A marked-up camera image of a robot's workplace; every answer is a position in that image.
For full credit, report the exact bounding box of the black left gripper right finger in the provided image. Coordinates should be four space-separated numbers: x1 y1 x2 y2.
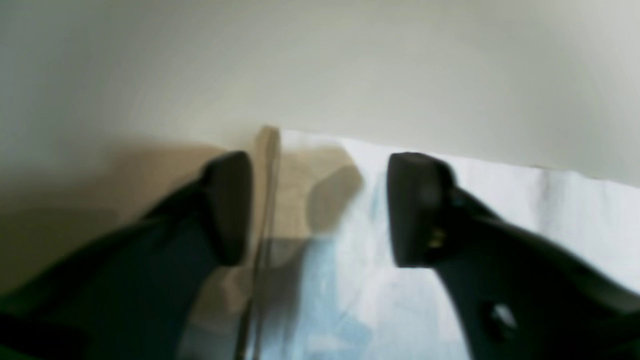
386 152 640 360

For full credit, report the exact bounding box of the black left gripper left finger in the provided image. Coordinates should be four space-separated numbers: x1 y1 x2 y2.
1 151 253 360

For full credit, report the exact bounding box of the white printed T-shirt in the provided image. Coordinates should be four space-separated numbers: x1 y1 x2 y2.
177 129 640 360

